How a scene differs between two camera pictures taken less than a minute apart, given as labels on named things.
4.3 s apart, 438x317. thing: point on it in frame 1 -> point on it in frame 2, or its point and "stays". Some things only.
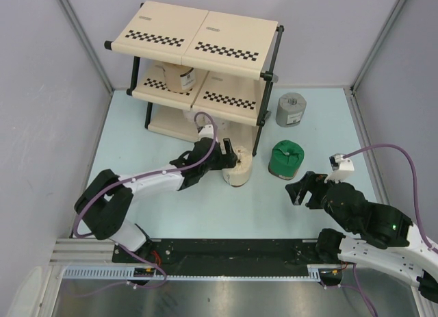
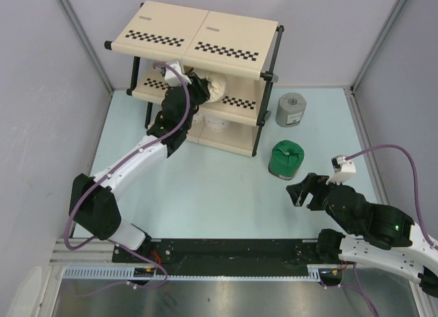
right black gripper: [313, 181] stays
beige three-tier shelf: [189, 61] stays
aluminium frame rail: [85, 252] stays
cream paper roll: [240, 174] -> [217, 87]
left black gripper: [225, 160] -> [198, 87]
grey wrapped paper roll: [290, 109] stays
